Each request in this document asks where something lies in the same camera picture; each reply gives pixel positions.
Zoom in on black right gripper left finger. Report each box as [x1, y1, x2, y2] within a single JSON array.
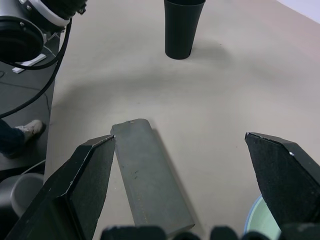
[[4, 134, 117, 240]]

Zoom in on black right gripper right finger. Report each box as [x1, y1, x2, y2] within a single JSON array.
[[244, 132, 320, 223]]

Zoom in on green plastic plate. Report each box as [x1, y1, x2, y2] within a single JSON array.
[[249, 197, 282, 240]]

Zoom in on grey rounded object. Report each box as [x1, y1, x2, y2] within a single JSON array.
[[0, 172, 46, 218]]

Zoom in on blue plastic plate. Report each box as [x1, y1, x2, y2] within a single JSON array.
[[243, 194, 263, 240]]

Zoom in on white power strip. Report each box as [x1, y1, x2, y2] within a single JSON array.
[[12, 53, 47, 75]]

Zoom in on person's beige shoe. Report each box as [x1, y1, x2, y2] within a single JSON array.
[[14, 119, 47, 141]]

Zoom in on grey glasses case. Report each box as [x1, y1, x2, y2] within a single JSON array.
[[110, 118, 196, 237]]

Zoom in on person's dark trouser leg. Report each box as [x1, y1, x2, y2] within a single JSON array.
[[0, 118, 26, 160]]

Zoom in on black plastic cup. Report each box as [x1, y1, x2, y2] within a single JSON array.
[[163, 0, 206, 60]]

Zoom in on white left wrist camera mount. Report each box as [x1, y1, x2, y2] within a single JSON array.
[[28, 0, 72, 27]]

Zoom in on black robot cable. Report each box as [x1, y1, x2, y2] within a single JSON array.
[[0, 17, 73, 118]]

